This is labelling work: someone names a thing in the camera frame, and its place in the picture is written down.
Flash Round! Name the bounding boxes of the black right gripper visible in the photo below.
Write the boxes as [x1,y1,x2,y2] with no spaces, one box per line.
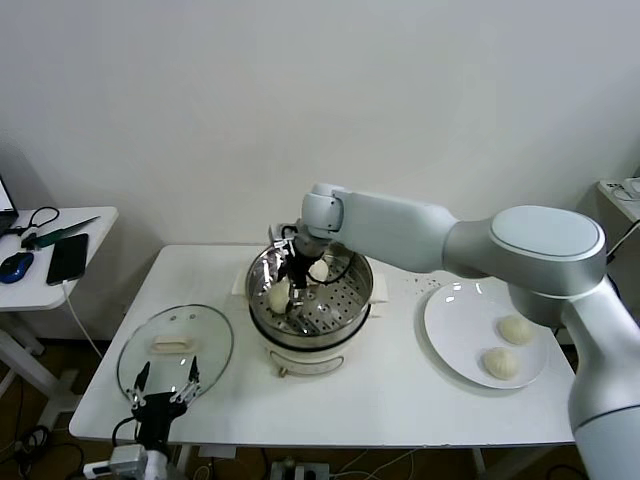
[282,239,326,317]

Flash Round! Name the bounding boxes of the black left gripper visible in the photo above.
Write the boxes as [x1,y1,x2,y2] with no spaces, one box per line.
[127,355,202,444]

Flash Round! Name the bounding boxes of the round glass pot lid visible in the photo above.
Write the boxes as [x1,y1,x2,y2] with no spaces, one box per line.
[116,303,235,407]

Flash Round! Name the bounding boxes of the perforated steel steamer basket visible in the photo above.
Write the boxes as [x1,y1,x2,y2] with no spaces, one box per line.
[231,232,390,351]

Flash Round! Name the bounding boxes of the white electric cooker base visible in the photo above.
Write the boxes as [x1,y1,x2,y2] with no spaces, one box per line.
[248,294,385,379]

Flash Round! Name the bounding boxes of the dark crumb specks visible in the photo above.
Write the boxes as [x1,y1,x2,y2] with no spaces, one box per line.
[402,273,441,294]

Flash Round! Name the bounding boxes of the black smartphone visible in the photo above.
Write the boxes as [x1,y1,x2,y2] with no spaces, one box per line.
[46,233,90,287]

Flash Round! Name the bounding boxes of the white side table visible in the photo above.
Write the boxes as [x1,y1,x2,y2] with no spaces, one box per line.
[0,206,120,426]

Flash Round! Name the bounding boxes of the round white plate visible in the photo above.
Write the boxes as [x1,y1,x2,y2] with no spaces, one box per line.
[423,281,548,390]

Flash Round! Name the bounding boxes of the dark green flat tool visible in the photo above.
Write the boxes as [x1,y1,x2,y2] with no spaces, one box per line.
[20,215,101,251]

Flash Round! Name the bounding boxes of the blue computer mouse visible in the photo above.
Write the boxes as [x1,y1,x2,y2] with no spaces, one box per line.
[0,251,35,285]

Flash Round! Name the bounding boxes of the black laptop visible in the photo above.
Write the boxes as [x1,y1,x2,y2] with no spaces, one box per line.
[0,174,20,236]

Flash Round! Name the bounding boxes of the white power strip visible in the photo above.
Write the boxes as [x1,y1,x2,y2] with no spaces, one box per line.
[597,177,640,201]

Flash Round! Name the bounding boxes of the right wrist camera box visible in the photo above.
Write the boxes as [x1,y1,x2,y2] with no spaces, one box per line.
[268,223,294,254]

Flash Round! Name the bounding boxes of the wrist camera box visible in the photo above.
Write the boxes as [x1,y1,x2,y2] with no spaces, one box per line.
[82,444,151,480]
[268,223,294,254]

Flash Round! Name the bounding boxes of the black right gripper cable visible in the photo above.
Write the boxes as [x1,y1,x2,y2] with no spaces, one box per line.
[322,249,360,287]

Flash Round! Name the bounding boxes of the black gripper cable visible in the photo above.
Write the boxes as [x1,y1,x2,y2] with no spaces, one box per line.
[112,417,139,447]
[322,249,360,287]

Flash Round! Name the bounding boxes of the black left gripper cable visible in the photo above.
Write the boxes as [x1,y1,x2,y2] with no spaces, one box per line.
[112,417,139,447]

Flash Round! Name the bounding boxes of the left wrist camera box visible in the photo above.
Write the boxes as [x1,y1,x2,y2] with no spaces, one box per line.
[82,444,151,480]

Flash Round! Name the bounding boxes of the white charging cable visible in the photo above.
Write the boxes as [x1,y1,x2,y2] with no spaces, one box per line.
[62,279,104,359]

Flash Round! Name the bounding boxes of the black floor cables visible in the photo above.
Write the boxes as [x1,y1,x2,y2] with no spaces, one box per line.
[0,424,86,480]

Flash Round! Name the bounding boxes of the black looped cord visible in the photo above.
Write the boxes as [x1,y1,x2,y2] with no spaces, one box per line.
[9,206,60,239]

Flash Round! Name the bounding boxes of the black cable with adapter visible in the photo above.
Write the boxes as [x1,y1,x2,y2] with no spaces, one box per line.
[603,219,632,267]

